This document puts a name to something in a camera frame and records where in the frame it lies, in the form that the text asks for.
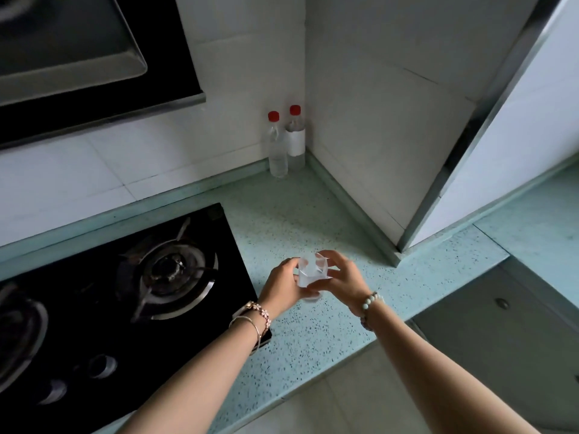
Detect pale bead bracelet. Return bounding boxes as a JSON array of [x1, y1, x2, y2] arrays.
[[359, 291, 385, 332]]

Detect clear drinking glass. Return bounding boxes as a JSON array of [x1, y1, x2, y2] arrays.
[[294, 251, 335, 304]]

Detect metal corner trim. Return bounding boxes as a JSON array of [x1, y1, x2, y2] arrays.
[[397, 0, 566, 254]]

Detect person's right forearm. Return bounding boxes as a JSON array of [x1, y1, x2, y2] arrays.
[[361, 302, 539, 434]]

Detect teal speckled countertop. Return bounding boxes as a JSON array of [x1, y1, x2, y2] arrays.
[[0, 151, 579, 434]]

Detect person's left hand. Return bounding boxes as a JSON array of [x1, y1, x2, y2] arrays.
[[258, 256, 321, 320]]

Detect white label red cap bottle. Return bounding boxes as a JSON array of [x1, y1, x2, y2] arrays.
[[285, 105, 306, 172]]

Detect plain red cap bottle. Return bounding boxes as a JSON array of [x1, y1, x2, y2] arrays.
[[268, 111, 289, 178]]

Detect person's left forearm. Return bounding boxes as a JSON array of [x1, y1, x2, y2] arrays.
[[119, 313, 272, 434]]

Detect grey kitchen base cabinets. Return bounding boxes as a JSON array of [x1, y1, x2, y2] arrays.
[[409, 257, 579, 434]]

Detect black glass gas stove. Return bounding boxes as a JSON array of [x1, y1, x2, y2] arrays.
[[0, 202, 273, 434]]

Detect thin gold bangle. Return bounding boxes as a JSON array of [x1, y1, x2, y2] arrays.
[[228, 315, 263, 351]]

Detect black range hood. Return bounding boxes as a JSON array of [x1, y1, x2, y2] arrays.
[[0, 0, 207, 152]]

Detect person's right hand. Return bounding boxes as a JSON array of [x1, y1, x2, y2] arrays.
[[316, 250, 373, 319]]

